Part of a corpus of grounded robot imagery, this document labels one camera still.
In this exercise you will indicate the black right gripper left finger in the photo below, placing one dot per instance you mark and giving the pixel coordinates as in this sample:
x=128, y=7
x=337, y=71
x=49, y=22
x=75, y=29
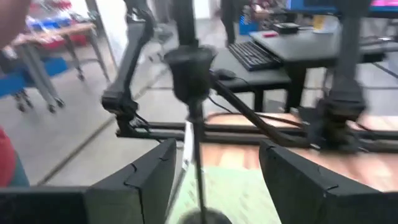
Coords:
x=140, y=193

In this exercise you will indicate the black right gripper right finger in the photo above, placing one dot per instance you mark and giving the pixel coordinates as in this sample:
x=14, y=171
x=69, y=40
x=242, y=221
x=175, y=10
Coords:
x=304, y=193

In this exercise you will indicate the green perforated metal shelf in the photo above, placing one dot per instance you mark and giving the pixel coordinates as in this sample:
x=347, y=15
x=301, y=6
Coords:
x=236, y=193

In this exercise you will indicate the tall black candlestick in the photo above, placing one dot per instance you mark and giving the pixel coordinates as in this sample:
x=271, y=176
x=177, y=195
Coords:
x=190, y=74

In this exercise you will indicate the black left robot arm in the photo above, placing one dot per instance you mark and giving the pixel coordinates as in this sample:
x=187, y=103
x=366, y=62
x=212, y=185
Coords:
x=345, y=102

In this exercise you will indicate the person's forearm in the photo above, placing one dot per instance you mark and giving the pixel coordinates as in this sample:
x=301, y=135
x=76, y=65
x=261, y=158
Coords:
x=11, y=18

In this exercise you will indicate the person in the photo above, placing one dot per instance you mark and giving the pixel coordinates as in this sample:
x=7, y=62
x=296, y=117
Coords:
x=9, y=155

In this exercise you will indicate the black computer mouse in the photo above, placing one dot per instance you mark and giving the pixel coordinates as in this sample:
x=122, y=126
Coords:
x=225, y=74

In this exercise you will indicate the black keyboard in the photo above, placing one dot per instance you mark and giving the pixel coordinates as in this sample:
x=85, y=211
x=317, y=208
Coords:
x=253, y=56

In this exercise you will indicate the dark grey desk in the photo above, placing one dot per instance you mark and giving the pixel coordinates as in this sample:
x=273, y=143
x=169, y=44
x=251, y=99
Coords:
x=311, y=46

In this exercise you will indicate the small pink item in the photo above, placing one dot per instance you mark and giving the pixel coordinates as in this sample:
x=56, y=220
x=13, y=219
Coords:
x=270, y=34

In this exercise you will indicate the small black box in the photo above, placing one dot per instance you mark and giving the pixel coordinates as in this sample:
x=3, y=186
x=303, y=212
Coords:
x=286, y=28

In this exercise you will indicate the yellow cup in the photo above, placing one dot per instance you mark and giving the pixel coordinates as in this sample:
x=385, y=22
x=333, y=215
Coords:
x=318, y=22

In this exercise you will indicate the blue crate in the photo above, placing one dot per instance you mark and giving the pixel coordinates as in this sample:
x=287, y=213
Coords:
x=248, y=26

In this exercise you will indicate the wooden cart table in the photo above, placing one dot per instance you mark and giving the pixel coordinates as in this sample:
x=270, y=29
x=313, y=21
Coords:
x=56, y=32

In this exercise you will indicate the computer monitor with blue screen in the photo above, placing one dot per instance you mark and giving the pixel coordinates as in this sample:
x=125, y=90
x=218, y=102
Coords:
x=298, y=4

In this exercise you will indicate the blue storage bins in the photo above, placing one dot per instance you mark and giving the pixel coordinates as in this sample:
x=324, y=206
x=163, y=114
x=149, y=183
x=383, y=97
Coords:
x=49, y=23

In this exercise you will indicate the black aluminium frame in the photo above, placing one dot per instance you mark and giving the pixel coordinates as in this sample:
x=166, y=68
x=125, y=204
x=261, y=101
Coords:
x=224, y=137

